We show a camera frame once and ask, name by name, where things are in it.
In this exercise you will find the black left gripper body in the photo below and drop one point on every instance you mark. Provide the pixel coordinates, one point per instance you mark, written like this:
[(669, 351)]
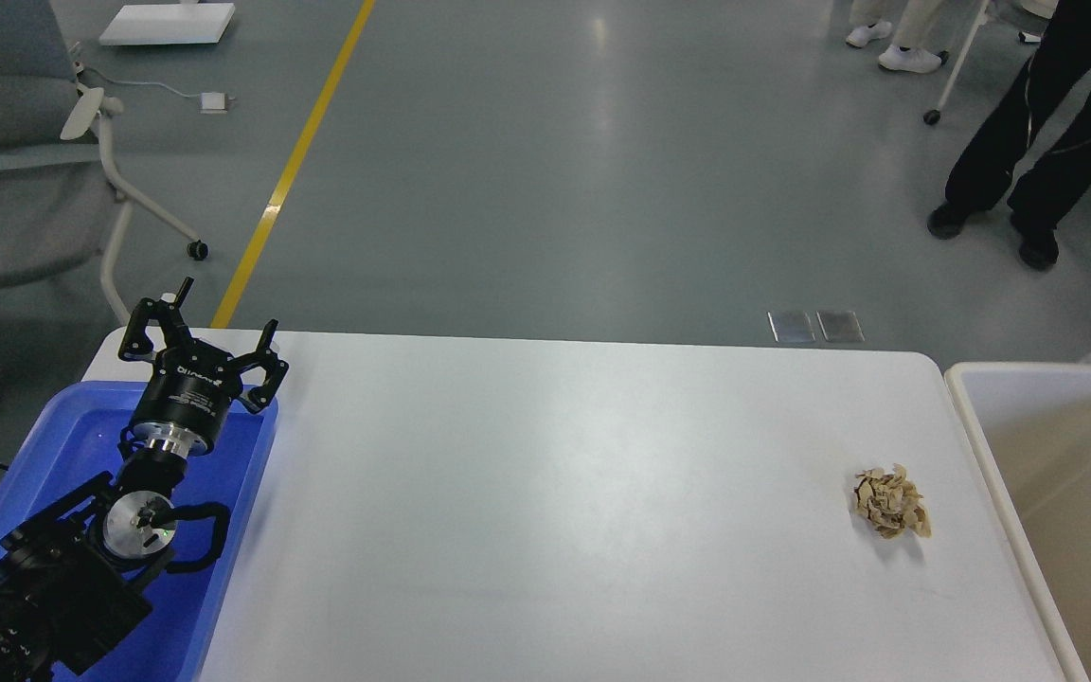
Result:
[(190, 392)]

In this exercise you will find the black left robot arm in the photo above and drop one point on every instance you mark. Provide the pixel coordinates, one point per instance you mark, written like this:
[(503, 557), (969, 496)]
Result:
[(73, 575)]

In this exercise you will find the blue plastic bin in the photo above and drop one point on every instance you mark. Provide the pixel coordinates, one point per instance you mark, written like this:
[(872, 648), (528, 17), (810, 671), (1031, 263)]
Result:
[(76, 437)]

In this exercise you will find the grey office chair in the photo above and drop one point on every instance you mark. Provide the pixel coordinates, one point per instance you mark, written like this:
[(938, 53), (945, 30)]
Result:
[(62, 199)]

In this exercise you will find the left metal floor plate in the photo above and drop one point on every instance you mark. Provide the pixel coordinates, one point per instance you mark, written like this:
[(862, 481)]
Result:
[(791, 327)]

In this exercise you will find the metal floor plate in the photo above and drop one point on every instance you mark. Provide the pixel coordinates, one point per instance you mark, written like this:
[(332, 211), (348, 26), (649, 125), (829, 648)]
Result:
[(791, 327), (840, 327)]

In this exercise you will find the right metal floor plate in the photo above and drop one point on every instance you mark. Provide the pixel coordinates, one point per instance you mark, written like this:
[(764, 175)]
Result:
[(840, 327)]

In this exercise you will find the crumpled brown paper ball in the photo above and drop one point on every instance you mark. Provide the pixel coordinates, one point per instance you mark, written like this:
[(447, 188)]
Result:
[(891, 502)]

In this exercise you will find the white wheeled stand leg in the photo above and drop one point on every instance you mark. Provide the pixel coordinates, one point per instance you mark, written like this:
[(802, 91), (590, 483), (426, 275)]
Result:
[(979, 18)]

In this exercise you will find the person in beige trousers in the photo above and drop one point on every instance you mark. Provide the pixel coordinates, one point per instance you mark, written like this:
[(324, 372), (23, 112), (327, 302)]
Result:
[(906, 52)]

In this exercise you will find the white plastic bin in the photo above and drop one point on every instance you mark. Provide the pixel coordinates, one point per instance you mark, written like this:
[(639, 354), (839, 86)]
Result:
[(1030, 427)]

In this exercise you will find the person in black trousers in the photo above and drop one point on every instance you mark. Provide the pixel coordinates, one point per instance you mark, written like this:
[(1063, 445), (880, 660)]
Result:
[(984, 173)]

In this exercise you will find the white power adapter with cable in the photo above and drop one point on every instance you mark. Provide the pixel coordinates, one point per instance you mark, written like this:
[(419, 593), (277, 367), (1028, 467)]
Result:
[(209, 102)]

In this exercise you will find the white flat base plate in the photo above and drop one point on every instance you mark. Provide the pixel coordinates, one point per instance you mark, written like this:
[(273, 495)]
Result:
[(168, 24)]

